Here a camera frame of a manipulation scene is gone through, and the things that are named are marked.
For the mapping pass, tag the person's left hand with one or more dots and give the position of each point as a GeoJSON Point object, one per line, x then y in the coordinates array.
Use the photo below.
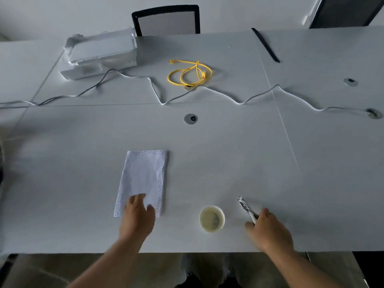
{"type": "Point", "coordinates": [135, 220]}

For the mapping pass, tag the person's right hand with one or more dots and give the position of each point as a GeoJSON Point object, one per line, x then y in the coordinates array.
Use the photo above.
{"type": "Point", "coordinates": [270, 233]}

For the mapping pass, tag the person's right thumb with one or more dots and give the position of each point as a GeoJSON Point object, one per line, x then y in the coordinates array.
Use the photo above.
{"type": "Point", "coordinates": [250, 227]}

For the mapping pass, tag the person's left thumb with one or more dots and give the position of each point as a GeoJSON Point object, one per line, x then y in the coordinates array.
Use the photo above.
{"type": "Point", "coordinates": [151, 211]}

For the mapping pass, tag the person's left forearm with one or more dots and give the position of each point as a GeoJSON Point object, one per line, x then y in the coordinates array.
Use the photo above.
{"type": "Point", "coordinates": [111, 263]}

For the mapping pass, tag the person's right forearm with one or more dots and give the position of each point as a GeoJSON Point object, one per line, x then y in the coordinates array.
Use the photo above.
{"type": "Point", "coordinates": [297, 271]}

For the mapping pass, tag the white perforated paper sheet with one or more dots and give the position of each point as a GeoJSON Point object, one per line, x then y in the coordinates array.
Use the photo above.
{"type": "Point", "coordinates": [141, 173]}

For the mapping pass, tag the small white round cup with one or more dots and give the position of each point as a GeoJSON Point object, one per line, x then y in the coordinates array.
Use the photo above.
{"type": "Point", "coordinates": [212, 218]}

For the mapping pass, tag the person's legs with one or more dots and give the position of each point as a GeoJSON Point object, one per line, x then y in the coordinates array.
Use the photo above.
{"type": "Point", "coordinates": [207, 268]}

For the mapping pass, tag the round silver table grommet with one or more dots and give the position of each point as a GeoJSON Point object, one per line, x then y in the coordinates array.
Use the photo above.
{"type": "Point", "coordinates": [190, 119]}
{"type": "Point", "coordinates": [189, 88]}
{"type": "Point", "coordinates": [350, 82]}
{"type": "Point", "coordinates": [373, 113]}

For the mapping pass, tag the white plastic-wrapped box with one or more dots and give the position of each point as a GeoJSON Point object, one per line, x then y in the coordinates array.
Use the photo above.
{"type": "Point", "coordinates": [99, 52]}

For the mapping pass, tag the black strip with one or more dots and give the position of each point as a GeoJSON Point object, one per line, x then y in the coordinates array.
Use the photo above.
{"type": "Point", "coordinates": [265, 44]}

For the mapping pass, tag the black mesh office chair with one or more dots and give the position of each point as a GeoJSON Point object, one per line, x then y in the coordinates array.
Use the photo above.
{"type": "Point", "coordinates": [168, 22]}

